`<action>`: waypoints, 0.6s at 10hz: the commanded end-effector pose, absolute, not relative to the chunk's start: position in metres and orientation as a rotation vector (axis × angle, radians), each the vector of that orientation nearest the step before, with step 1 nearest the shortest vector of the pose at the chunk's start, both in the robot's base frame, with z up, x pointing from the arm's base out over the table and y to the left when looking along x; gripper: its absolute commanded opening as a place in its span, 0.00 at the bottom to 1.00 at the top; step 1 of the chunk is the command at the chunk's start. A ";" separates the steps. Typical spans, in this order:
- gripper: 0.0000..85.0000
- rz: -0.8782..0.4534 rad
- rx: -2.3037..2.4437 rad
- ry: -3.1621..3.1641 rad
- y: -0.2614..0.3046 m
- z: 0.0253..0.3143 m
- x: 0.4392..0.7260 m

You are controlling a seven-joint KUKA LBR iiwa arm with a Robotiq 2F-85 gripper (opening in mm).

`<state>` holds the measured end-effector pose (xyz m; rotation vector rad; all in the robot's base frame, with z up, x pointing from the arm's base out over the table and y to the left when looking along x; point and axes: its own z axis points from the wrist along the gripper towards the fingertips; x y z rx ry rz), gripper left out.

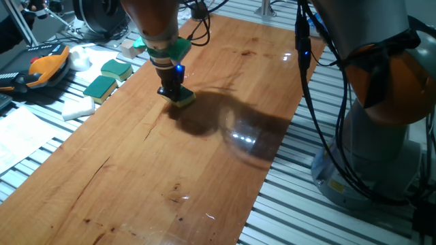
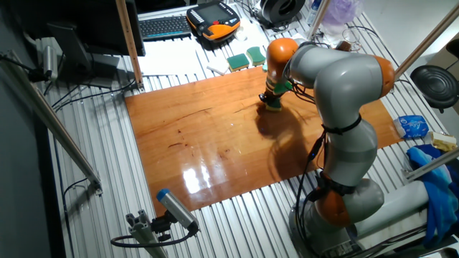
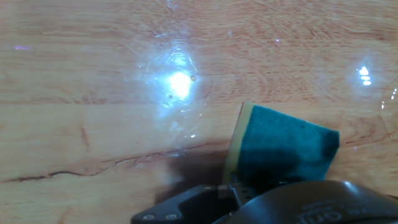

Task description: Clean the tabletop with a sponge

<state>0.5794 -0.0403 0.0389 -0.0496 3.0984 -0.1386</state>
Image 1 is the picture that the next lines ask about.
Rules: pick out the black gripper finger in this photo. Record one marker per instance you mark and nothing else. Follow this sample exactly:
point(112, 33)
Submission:
point(180, 92)
point(166, 93)

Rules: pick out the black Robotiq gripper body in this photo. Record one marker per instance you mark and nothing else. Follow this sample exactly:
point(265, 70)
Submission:
point(172, 76)

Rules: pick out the thin metal rod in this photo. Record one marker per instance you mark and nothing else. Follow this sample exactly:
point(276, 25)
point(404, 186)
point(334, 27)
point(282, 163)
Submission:
point(63, 19)

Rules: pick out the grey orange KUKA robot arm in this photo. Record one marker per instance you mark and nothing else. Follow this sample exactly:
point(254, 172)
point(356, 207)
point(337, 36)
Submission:
point(368, 27)

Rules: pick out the wavy green yellow sponge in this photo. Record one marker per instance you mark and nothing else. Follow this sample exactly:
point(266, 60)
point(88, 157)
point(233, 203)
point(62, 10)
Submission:
point(116, 68)

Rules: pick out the person hand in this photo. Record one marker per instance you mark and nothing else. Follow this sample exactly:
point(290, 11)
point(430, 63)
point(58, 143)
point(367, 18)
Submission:
point(32, 7)

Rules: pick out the small wooden cube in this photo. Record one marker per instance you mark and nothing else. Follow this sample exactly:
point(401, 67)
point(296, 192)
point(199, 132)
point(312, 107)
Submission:
point(126, 49)

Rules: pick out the glass cup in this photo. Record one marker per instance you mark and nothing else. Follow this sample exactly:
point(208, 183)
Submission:
point(199, 13)

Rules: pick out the white paper sheet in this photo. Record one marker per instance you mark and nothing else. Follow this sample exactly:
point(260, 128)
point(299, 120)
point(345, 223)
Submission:
point(20, 136)
point(97, 56)

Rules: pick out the glossy wooden board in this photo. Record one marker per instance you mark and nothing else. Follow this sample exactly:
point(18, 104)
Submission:
point(153, 170)

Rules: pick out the white foam block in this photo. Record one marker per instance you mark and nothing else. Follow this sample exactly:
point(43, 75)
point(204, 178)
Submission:
point(78, 109)

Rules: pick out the small white cup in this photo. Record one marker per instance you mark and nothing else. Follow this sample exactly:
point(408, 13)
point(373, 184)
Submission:
point(80, 59)

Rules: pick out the black round spool device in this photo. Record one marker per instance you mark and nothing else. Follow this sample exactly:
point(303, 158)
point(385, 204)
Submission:
point(98, 13)

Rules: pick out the orange black teach pendant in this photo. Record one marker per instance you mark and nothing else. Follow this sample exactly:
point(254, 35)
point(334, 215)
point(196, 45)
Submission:
point(44, 66)

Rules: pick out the blue tissue packet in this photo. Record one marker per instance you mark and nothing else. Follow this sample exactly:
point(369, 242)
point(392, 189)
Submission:
point(314, 24)

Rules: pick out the black computer keyboard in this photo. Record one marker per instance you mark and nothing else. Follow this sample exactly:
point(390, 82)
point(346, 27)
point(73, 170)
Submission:
point(4, 101)

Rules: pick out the person in dark clothes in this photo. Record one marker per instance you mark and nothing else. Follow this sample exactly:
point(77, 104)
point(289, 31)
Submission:
point(8, 34)

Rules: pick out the aluminium frame bar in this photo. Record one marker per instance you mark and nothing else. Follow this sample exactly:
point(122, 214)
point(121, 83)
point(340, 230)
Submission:
point(266, 7)
point(21, 24)

